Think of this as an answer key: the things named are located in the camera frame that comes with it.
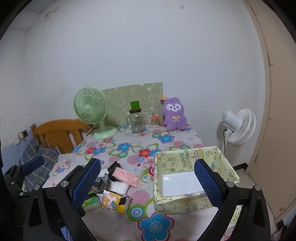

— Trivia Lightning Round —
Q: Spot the grey plaid blanket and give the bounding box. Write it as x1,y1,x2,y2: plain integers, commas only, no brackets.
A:
5,138,60,192

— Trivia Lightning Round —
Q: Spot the white tissue packet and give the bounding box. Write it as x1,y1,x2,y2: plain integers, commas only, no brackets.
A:
107,179,130,194

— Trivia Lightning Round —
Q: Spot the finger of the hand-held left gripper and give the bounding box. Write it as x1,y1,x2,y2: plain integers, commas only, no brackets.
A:
13,156,45,183
54,214,71,241

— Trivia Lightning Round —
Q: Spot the glittery clear ball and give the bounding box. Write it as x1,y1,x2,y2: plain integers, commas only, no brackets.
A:
92,174,109,194

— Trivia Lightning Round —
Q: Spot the pink flat packet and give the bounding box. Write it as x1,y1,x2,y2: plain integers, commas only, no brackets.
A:
112,168,141,188

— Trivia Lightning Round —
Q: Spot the yellow patterned box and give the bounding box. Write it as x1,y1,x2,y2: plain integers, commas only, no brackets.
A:
153,146,240,215

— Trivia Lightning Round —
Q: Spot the green patterned board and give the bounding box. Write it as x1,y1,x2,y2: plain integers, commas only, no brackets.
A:
102,82,164,128

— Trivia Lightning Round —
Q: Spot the glass jar mug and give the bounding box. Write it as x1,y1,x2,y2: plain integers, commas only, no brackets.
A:
126,109,145,133

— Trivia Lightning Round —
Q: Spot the green desk fan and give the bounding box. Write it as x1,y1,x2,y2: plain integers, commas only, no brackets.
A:
73,87,118,140

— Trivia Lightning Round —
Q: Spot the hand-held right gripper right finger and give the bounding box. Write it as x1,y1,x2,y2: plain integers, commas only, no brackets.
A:
194,159,271,241

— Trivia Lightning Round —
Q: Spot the green tissue packet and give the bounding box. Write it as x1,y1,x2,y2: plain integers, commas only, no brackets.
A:
83,193,102,212

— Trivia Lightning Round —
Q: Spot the floral tablecloth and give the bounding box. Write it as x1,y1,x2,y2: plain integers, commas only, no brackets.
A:
43,124,243,241

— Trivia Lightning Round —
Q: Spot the wooden bed headboard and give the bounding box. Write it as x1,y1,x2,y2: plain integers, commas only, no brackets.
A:
31,119,93,154

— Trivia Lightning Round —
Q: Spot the purple plush bunny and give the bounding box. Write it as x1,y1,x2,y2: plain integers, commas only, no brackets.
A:
162,97,187,131

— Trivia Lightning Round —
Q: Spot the yellow cartoon packet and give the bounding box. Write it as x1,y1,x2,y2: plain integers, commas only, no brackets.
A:
101,189,130,214

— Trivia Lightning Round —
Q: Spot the white standing fan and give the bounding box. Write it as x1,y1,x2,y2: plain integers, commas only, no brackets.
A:
220,108,257,147

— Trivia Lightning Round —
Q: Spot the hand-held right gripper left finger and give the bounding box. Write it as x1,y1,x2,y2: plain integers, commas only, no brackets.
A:
22,158,102,241

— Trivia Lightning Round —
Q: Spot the beige door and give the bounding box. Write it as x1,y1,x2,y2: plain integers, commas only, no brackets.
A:
243,0,296,220

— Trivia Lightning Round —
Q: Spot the black plastic bag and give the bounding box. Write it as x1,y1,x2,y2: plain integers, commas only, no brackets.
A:
107,161,126,181

